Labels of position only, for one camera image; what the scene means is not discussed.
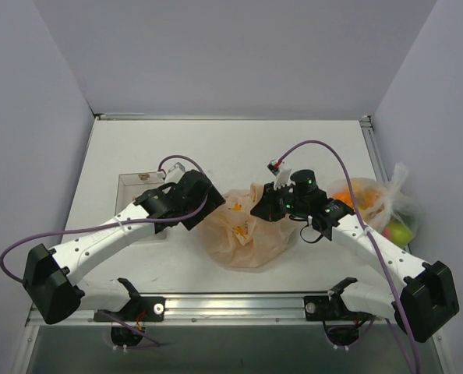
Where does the orange plastic shopping bag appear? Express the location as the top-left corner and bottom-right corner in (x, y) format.
(197, 183), (299, 269)

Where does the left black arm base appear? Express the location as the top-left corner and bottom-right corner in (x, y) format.
(94, 296), (166, 351)

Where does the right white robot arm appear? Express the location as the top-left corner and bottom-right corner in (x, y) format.
(250, 164), (459, 343)

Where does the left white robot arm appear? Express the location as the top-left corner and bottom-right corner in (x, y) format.
(23, 170), (225, 325)

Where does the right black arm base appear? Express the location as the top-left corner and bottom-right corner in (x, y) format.
(303, 295), (376, 351)

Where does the clear bag of fruits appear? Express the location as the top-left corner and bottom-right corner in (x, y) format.
(327, 163), (422, 249)

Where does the clear plastic fruit box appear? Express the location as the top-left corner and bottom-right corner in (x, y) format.
(116, 171), (170, 245)

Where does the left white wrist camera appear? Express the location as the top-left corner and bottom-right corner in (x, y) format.
(157, 162), (186, 183)

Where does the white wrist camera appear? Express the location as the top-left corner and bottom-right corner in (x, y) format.
(267, 160), (292, 190)
(157, 162), (186, 183)

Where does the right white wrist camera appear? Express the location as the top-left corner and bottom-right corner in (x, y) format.
(267, 160), (292, 190)

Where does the aluminium front rail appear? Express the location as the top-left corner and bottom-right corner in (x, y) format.
(25, 291), (445, 327)

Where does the aluminium rail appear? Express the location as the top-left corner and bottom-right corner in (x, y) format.
(25, 291), (445, 327)
(359, 115), (427, 293)

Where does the aluminium right side rail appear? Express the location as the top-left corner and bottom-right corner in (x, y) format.
(359, 115), (427, 293)

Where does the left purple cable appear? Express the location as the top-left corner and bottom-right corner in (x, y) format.
(0, 154), (211, 348)

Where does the purple cable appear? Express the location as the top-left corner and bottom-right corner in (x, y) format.
(0, 154), (211, 348)
(277, 139), (423, 374)

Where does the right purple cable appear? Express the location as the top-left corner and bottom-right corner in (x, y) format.
(277, 139), (423, 374)

